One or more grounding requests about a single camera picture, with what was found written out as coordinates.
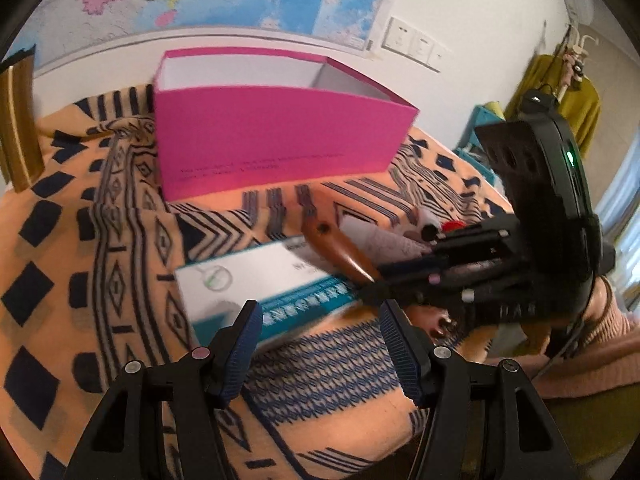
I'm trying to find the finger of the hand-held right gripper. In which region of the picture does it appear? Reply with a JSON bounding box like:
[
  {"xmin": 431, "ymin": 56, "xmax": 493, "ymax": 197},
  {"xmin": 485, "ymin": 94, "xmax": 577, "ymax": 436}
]
[
  {"xmin": 352, "ymin": 270, "xmax": 532, "ymax": 311},
  {"xmin": 375, "ymin": 214, "xmax": 531, "ymax": 276}
]

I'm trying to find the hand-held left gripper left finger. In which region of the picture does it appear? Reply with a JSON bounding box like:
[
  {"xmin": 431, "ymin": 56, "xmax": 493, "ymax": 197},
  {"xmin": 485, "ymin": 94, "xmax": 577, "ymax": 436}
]
[{"xmin": 65, "ymin": 300, "xmax": 263, "ymax": 480}]

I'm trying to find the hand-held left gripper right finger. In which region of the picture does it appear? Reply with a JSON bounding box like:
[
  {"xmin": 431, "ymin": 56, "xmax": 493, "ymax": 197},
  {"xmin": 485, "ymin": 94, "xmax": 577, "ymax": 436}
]
[{"xmin": 378, "ymin": 300, "xmax": 581, "ymax": 480}]

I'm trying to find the white and blue carton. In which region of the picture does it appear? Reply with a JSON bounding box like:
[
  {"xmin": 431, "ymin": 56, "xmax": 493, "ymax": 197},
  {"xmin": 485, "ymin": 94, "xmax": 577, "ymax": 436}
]
[{"xmin": 174, "ymin": 237, "xmax": 361, "ymax": 353}]

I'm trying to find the brown wooden back scratcher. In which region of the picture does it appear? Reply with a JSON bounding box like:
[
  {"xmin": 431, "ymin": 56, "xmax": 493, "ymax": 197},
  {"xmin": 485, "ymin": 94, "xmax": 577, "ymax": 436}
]
[{"xmin": 301, "ymin": 217, "xmax": 383, "ymax": 283}]

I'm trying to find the pink cardboard box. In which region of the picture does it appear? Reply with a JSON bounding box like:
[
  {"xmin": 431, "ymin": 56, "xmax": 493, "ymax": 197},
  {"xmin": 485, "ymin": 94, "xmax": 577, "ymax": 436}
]
[{"xmin": 151, "ymin": 49, "xmax": 420, "ymax": 204}]

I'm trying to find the person's right forearm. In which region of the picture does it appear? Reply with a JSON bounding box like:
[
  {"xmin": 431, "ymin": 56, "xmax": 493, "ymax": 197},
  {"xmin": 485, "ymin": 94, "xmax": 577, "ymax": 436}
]
[{"xmin": 480, "ymin": 275, "xmax": 640, "ymax": 398}]

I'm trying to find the yellow hanging garment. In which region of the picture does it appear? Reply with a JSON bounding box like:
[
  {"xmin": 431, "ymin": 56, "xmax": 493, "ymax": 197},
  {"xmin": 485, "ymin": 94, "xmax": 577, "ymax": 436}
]
[{"xmin": 505, "ymin": 52, "xmax": 601, "ymax": 161}]

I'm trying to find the white coat rack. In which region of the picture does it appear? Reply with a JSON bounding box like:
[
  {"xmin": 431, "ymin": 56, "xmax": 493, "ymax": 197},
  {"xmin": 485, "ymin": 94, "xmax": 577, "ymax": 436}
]
[{"xmin": 552, "ymin": 22, "xmax": 601, "ymax": 106}]

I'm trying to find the orange patterned blanket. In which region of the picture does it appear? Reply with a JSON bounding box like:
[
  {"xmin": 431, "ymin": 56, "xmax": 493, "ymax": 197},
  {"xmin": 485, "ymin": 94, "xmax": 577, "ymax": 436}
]
[{"xmin": 0, "ymin": 85, "xmax": 516, "ymax": 480}]

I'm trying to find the olive green cloth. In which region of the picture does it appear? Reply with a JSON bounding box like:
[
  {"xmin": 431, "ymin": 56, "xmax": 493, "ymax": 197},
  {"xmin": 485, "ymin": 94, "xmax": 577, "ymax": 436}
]
[{"xmin": 537, "ymin": 382, "xmax": 640, "ymax": 480}]

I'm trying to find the brown wooden board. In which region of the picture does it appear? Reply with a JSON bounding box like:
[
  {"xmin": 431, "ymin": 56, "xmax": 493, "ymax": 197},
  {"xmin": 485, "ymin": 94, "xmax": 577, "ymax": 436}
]
[{"xmin": 0, "ymin": 45, "xmax": 46, "ymax": 193}]

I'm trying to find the black cable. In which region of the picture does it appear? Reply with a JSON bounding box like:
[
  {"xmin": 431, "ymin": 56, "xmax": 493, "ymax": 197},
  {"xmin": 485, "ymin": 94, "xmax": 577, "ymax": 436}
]
[{"xmin": 547, "ymin": 280, "xmax": 603, "ymax": 366}]

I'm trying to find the white wall socket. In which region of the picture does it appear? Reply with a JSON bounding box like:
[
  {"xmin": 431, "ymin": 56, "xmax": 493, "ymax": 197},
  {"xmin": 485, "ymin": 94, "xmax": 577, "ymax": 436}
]
[
  {"xmin": 407, "ymin": 35, "xmax": 435, "ymax": 61},
  {"xmin": 382, "ymin": 16, "xmax": 416, "ymax": 53}
]

